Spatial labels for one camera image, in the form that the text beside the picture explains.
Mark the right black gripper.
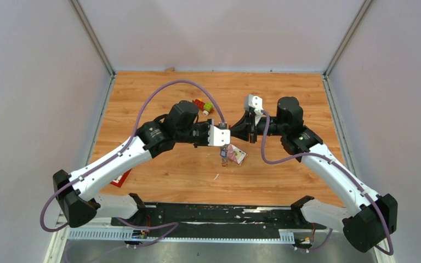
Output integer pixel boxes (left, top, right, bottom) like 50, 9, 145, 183
227, 111, 287, 144

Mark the metal key holder red handle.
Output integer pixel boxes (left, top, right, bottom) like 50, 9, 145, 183
220, 144, 229, 167

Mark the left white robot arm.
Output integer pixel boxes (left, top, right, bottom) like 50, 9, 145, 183
53, 101, 214, 228

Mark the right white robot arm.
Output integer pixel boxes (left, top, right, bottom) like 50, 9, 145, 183
230, 94, 398, 256

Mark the pink card packet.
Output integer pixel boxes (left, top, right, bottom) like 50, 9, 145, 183
227, 144, 247, 165

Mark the colourful toy brick car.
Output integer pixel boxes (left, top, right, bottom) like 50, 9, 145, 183
192, 99, 214, 116

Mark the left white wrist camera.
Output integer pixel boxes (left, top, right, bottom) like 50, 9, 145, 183
208, 125, 231, 147

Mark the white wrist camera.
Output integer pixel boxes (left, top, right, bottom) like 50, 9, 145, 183
208, 125, 231, 147
243, 94, 263, 116

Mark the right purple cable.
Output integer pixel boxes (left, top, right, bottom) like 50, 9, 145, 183
259, 109, 395, 256

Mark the purple cable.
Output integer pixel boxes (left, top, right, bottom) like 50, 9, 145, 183
259, 109, 395, 256
39, 79, 229, 233

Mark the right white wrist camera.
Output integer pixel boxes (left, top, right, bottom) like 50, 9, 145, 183
243, 94, 263, 116

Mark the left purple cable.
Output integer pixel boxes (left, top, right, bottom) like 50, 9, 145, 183
39, 79, 229, 233

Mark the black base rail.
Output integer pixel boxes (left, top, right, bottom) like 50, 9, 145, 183
127, 202, 325, 239

